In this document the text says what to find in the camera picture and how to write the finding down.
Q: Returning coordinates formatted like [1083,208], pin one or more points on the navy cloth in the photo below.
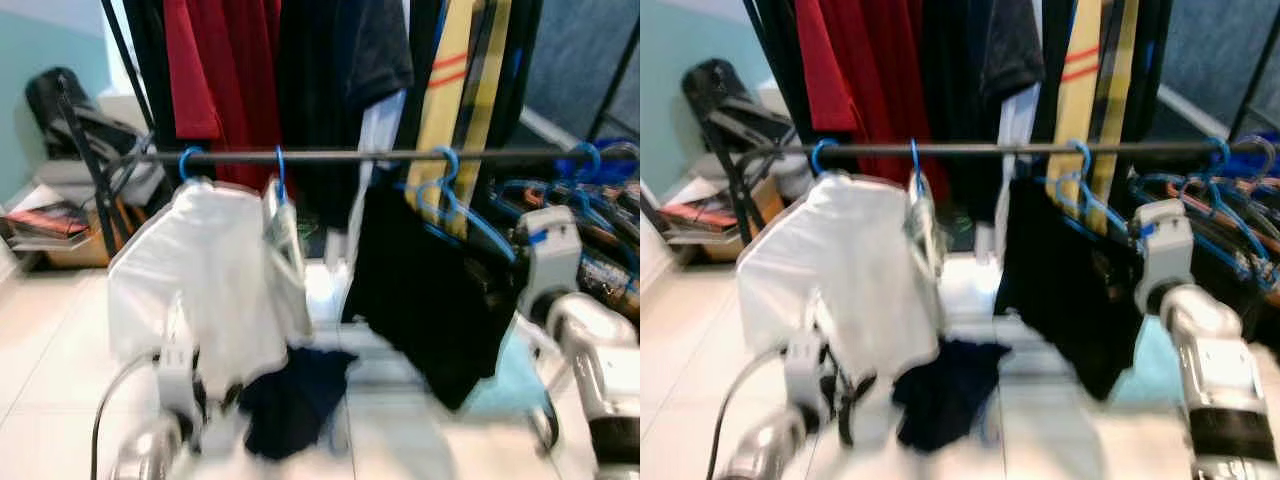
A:
[290,400]
[945,395]

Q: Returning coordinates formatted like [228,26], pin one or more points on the white shirt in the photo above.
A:
[200,270]
[840,260]

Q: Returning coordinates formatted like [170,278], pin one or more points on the silver right arm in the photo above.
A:
[1220,370]
[600,370]

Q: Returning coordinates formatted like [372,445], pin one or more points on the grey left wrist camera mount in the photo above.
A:
[805,370]
[178,380]

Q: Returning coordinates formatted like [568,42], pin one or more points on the light blue towel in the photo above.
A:
[1150,370]
[510,390]

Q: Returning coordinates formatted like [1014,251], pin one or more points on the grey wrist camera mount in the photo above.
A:
[1165,250]
[550,255]
[805,370]
[178,380]

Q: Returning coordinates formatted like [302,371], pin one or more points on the red hanging garment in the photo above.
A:
[870,70]
[230,70]

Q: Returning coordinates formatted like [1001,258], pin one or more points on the grey shorts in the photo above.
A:
[285,240]
[925,230]

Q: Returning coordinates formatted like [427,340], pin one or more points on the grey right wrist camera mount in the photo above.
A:
[550,255]
[1165,250]

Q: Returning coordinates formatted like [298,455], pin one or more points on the pale grey hanging shirt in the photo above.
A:
[380,125]
[1018,120]

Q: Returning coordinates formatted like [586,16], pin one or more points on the black T-shirt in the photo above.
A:
[420,290]
[1070,280]

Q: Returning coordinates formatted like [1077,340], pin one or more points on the orange cardboard box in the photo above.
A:
[85,250]
[750,240]

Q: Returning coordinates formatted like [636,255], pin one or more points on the black hanging garment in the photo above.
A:
[310,80]
[955,80]

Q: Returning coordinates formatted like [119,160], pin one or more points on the yellow striped garment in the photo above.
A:
[1085,90]
[450,90]

